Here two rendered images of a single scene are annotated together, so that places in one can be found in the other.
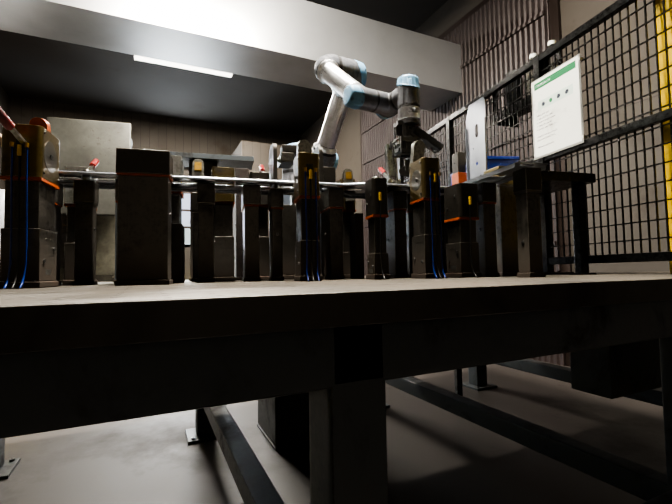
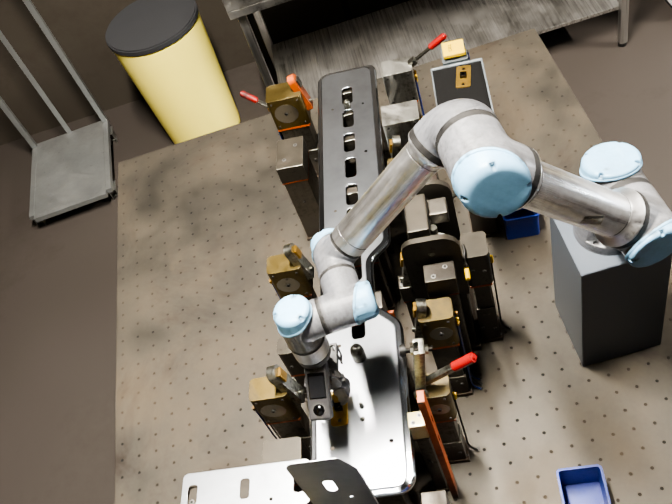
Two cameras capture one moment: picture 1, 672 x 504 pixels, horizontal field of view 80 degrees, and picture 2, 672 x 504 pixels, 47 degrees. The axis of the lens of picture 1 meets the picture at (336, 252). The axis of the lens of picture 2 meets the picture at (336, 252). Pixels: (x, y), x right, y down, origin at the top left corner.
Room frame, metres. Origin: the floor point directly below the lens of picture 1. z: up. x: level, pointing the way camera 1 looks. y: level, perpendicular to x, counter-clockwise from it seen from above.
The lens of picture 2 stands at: (1.92, -0.95, 2.53)
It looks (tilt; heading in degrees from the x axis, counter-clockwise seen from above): 50 degrees down; 122
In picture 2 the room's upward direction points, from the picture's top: 23 degrees counter-clockwise
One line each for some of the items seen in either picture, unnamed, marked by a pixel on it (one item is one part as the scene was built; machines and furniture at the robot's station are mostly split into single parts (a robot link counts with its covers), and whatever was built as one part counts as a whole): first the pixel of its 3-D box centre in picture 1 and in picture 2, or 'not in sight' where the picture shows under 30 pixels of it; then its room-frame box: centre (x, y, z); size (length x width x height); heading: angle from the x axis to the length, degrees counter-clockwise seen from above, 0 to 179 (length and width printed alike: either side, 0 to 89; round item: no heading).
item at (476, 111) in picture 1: (475, 147); (341, 496); (1.46, -0.52, 1.17); 0.12 x 0.01 x 0.34; 16
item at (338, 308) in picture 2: (386, 104); (345, 300); (1.42, -0.19, 1.32); 0.11 x 0.11 x 0.08; 28
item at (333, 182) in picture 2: (270, 186); (351, 238); (1.25, 0.20, 1.00); 1.38 x 0.22 x 0.02; 106
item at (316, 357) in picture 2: (409, 116); (308, 345); (1.34, -0.26, 1.24); 0.08 x 0.08 x 0.05
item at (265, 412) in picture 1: (297, 358); not in sight; (1.88, 0.19, 0.33); 0.31 x 0.31 x 0.66; 25
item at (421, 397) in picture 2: not in sight; (439, 449); (1.57, -0.32, 0.95); 0.03 x 0.01 x 0.50; 106
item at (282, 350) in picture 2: (378, 229); (302, 374); (1.16, -0.13, 0.84); 0.10 x 0.05 x 0.29; 16
